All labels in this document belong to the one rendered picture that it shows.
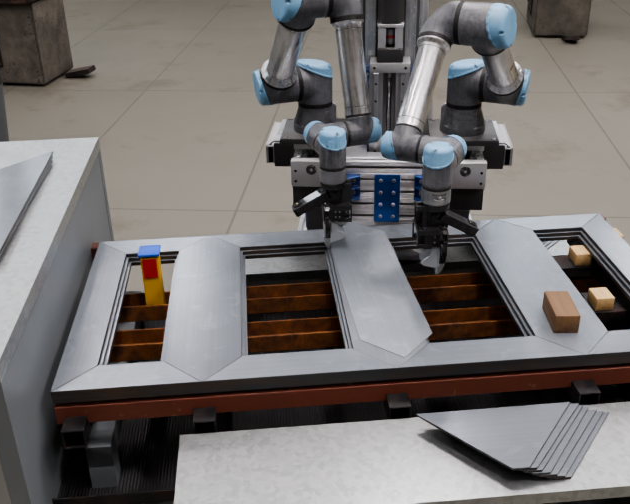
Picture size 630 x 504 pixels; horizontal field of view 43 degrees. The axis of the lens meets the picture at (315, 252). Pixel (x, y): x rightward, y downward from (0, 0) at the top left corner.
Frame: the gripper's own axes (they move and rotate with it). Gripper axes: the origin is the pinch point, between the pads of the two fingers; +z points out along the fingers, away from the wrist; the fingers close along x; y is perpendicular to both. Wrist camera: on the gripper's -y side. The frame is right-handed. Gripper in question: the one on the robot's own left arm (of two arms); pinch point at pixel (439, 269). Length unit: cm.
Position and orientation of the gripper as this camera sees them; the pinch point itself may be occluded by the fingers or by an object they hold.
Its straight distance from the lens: 218.6
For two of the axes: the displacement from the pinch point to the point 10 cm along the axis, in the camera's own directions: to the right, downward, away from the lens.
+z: 0.2, 8.8, 4.7
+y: -10.0, 0.6, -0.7
